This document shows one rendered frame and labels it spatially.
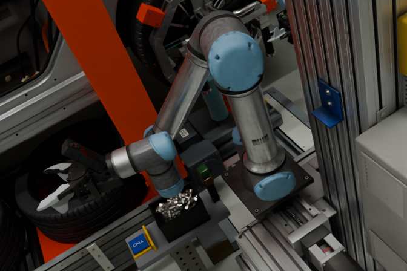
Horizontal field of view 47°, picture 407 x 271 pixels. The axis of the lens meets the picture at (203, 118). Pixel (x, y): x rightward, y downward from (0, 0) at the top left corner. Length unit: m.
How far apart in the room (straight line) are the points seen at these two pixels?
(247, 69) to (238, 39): 0.07
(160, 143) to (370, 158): 0.48
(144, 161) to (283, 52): 2.41
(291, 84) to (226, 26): 2.13
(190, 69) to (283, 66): 2.17
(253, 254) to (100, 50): 0.82
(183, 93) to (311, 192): 0.61
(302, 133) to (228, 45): 1.75
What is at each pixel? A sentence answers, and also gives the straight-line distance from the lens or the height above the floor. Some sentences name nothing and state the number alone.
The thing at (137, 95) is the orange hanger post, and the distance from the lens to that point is 1.74.
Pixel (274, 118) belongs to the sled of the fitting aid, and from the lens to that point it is 2.71.
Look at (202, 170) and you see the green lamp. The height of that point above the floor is 0.66.
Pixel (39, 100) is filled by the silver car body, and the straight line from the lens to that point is 2.25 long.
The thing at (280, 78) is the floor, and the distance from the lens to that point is 3.23.
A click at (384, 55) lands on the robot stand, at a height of 1.39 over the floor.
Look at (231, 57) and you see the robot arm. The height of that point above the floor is 1.44.
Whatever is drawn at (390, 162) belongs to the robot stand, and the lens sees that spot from 1.01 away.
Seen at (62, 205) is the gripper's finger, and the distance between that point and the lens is 1.21.
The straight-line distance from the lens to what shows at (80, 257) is 2.28.
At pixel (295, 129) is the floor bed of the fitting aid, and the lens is 2.73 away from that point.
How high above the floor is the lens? 2.00
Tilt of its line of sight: 40 degrees down
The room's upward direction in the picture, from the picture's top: 22 degrees counter-clockwise
